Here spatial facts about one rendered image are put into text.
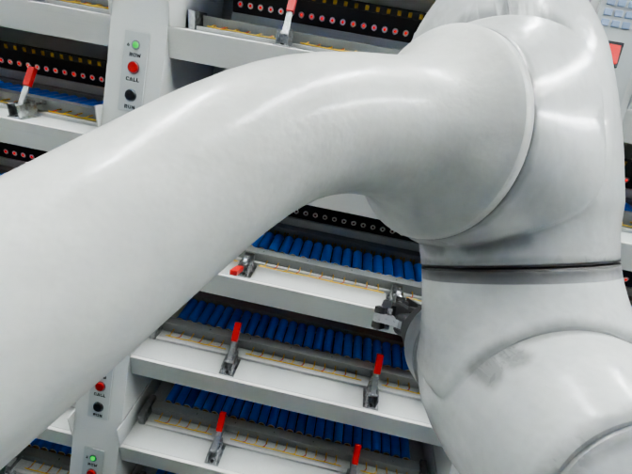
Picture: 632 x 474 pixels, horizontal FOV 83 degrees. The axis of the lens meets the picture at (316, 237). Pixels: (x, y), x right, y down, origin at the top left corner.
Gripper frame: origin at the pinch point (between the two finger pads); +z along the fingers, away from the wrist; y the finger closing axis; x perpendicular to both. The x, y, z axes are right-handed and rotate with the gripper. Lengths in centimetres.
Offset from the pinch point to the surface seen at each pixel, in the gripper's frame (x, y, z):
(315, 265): 3.0, -14.8, 10.5
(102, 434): -37, -48, 14
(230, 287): -3.7, -28.4, 7.9
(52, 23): 33, -65, 1
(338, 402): -20.1, -5.8, 11.0
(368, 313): -2.9, -4.3, 7.5
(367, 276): 3.1, -5.4, 10.5
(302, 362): -16.5, -13.6, 17.2
